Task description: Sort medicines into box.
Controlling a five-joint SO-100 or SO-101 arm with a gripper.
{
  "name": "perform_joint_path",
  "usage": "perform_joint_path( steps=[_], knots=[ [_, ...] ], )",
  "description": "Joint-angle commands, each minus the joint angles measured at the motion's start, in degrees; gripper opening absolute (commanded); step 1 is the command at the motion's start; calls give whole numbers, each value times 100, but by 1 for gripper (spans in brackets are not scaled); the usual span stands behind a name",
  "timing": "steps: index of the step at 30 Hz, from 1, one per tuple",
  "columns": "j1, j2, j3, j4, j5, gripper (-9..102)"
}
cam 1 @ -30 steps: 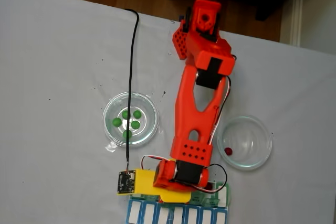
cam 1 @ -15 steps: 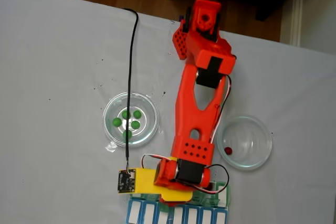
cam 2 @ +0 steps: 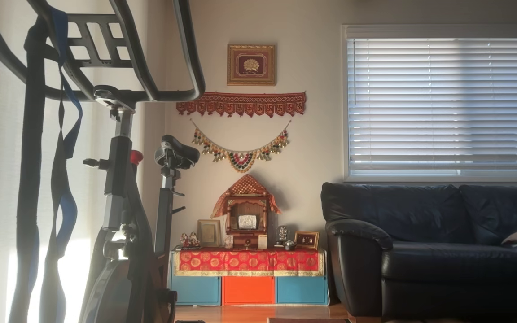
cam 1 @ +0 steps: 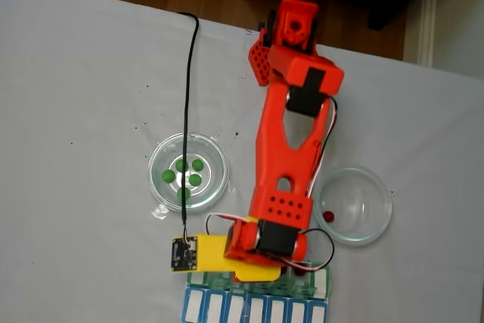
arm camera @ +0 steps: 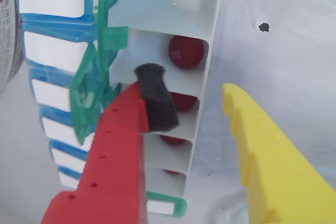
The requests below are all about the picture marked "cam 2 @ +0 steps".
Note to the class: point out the wooden home shrine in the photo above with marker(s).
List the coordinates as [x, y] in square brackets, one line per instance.
[246, 206]

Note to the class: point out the silver idol statue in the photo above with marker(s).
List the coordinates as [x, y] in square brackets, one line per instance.
[282, 234]

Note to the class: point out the small white card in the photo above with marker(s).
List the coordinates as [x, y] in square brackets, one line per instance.
[262, 242]

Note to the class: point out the small dark metal pot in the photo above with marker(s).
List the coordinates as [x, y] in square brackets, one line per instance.
[290, 245]

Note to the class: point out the small dark framed picture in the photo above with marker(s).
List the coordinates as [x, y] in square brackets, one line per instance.
[306, 240]

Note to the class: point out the gold framed lotus picture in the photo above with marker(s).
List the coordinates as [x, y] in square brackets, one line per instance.
[251, 65]

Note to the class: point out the red gold patterned cloth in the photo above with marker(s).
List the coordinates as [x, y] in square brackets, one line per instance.
[249, 262]

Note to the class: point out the pair of painted figurines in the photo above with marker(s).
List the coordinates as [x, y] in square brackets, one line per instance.
[190, 241]

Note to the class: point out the orange storage cube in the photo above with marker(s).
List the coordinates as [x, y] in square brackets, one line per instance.
[248, 290]

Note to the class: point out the blue storage cube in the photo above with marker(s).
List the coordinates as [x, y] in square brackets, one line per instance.
[195, 290]
[302, 290]

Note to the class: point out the black exercise bike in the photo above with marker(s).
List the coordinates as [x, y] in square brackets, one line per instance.
[119, 170]

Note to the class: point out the black leather sofa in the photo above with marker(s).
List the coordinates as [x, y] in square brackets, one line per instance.
[420, 264]

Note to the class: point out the white window blinds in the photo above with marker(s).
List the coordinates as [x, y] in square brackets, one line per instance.
[442, 103]

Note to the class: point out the beaded garland wall hanging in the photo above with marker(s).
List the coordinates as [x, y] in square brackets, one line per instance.
[240, 161]

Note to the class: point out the red embroidered wall hanging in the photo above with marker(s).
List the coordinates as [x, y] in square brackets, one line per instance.
[240, 103]

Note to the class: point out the gold photo frame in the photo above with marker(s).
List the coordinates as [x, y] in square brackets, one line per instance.
[209, 233]

